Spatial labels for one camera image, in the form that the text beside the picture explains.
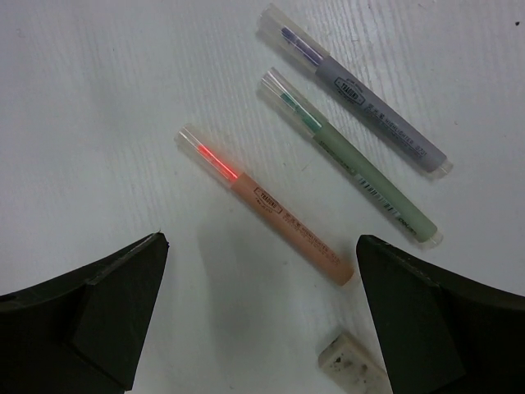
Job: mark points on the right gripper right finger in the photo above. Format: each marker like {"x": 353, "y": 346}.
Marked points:
{"x": 440, "y": 332}

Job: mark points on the grey-white eraser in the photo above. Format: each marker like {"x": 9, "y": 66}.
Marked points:
{"x": 351, "y": 367}

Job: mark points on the green-grey slim highlighter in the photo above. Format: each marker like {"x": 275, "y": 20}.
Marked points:
{"x": 282, "y": 96}

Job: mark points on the pink-orange slim highlighter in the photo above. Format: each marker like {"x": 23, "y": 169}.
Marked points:
{"x": 266, "y": 206}

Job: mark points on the purple-grey slim highlighter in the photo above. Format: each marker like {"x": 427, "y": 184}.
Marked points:
{"x": 280, "y": 32}

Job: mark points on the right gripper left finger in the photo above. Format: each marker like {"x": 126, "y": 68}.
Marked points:
{"x": 83, "y": 331}

